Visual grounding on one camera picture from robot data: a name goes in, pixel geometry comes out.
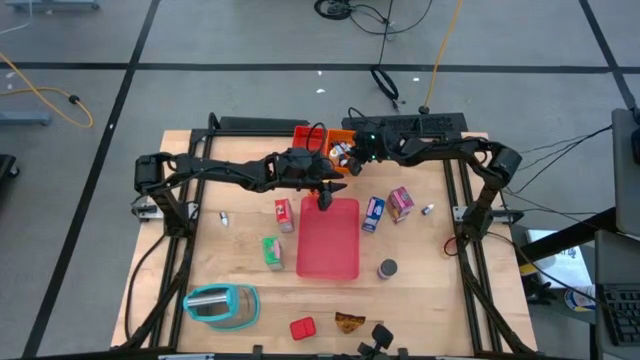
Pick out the taco seasoning packet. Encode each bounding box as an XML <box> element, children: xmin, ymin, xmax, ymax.
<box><xmin>334</xmin><ymin>311</ymin><xmax>368</xmax><ymax>336</ymax></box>

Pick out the pink translucent plastic bin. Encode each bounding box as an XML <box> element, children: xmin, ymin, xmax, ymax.
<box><xmin>295</xmin><ymin>195</ymin><xmax>361</xmax><ymax>281</ymax></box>

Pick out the dark-lidded spice jar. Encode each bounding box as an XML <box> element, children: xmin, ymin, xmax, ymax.
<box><xmin>376</xmin><ymin>258</ymin><xmax>400</xmax><ymax>281</ymax></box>

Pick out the white paper sheet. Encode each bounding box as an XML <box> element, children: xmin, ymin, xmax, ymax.
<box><xmin>523</xmin><ymin>228</ymin><xmax>595</xmax><ymax>291</ymax></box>

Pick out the black cable bundle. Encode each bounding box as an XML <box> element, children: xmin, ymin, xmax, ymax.
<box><xmin>313</xmin><ymin>0</ymin><xmax>435</xmax><ymax>37</ymax></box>

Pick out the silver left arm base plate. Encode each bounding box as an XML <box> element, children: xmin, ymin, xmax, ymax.
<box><xmin>130</xmin><ymin>196</ymin><xmax>165</xmax><ymax>222</ymax></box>

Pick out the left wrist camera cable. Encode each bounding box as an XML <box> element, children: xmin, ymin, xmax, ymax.
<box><xmin>304</xmin><ymin>121</ymin><xmax>330</xmax><ymax>157</ymax></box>

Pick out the metal table foot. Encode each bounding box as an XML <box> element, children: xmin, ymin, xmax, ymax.
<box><xmin>4</xmin><ymin>0</ymin><xmax>101</xmax><ymax>12</ymax></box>
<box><xmin>0</xmin><ymin>110</ymin><xmax>53</xmax><ymax>127</ymax></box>

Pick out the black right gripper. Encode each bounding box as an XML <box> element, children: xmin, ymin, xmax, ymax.
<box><xmin>347</xmin><ymin>126</ymin><xmax>404</xmax><ymax>178</ymax></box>

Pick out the black stand-mounted device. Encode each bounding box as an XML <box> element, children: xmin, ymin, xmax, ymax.
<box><xmin>356</xmin><ymin>323</ymin><xmax>396</xmax><ymax>359</ymax></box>

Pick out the teal-rimmed clear container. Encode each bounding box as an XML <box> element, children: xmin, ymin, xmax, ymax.
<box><xmin>181</xmin><ymin>282</ymin><xmax>262</xmax><ymax>333</ymax></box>

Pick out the blue Frosted Flakes box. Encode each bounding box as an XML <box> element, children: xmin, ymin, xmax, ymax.
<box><xmin>361</xmin><ymin>195</ymin><xmax>387</xmax><ymax>234</ymax></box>

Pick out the black aluminium table frame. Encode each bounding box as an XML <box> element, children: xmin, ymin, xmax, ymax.
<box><xmin>118</xmin><ymin>112</ymin><xmax>540</xmax><ymax>360</ymax></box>

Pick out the red Froot Loops box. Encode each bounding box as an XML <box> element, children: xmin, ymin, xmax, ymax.
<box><xmin>273</xmin><ymin>198</ymin><xmax>296</xmax><ymax>234</ymax></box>

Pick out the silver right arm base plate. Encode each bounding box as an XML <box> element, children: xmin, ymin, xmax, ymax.
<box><xmin>452</xmin><ymin>205</ymin><xmax>525</xmax><ymax>225</ymax></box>

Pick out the black beam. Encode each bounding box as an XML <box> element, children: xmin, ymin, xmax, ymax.
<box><xmin>517</xmin><ymin>205</ymin><xmax>619</xmax><ymax>266</ymax></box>

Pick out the orange plastic basket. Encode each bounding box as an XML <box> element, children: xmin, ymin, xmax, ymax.
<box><xmin>323</xmin><ymin>128</ymin><xmax>361</xmax><ymax>175</ymax></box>

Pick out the grey desk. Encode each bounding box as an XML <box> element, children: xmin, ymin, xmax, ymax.
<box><xmin>593</xmin><ymin>229</ymin><xmax>640</xmax><ymax>360</ymax></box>

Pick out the yellow cable with black knob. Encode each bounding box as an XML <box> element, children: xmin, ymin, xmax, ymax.
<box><xmin>0</xmin><ymin>52</ymin><xmax>95</xmax><ymax>130</ymax></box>

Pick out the smoked paprika tin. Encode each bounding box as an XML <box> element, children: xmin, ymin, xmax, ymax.
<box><xmin>289</xmin><ymin>316</ymin><xmax>318</xmax><ymax>342</ymax></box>

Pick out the black perforated plate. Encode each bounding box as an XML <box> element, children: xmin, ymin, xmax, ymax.
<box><xmin>341</xmin><ymin>112</ymin><xmax>469</xmax><ymax>134</ymax></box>

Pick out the coiled black cable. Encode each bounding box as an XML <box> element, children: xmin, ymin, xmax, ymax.
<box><xmin>369</xmin><ymin>66</ymin><xmax>402</xmax><ymax>112</ymax></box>

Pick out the purple Raisin Bran box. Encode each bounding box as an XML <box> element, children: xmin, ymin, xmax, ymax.
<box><xmin>385</xmin><ymin>185</ymin><xmax>416</xmax><ymax>225</ymax></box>

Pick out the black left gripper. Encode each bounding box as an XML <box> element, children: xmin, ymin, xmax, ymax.
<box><xmin>272</xmin><ymin>147</ymin><xmax>349</xmax><ymax>212</ymax></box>

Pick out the small black object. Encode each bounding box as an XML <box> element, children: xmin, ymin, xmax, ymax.
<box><xmin>523</xmin><ymin>273</ymin><xmax>557</xmax><ymax>306</ymax></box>

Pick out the black keyboard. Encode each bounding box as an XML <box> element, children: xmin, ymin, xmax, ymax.
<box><xmin>598</xmin><ymin>283</ymin><xmax>640</xmax><ymax>348</ymax></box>

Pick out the green Apple Jacks box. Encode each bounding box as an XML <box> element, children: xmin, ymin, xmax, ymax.
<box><xmin>261</xmin><ymin>236</ymin><xmax>286</xmax><ymax>272</ymax></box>

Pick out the black flat plate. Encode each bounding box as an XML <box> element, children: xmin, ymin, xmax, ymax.
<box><xmin>218</xmin><ymin>115</ymin><xmax>297</xmax><ymax>133</ymax></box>

